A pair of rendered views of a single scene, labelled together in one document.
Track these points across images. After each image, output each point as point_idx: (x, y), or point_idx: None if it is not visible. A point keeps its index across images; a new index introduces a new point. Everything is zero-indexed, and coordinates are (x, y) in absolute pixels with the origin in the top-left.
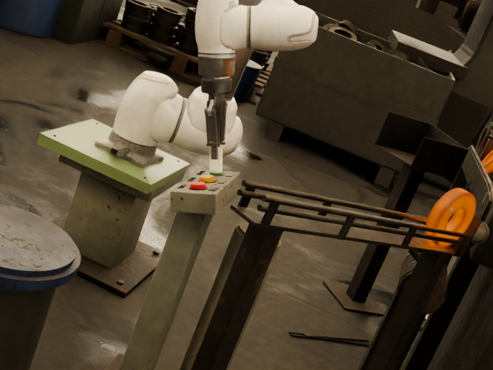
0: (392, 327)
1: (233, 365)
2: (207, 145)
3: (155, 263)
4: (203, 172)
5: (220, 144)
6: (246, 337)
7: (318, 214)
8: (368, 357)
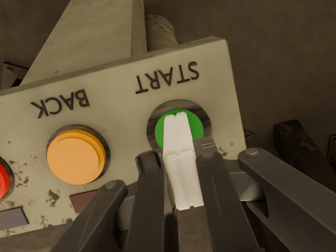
0: (260, 239)
1: (259, 27)
2: (141, 161)
3: None
4: (174, 84)
5: (192, 201)
6: (334, 4)
7: None
8: (297, 166)
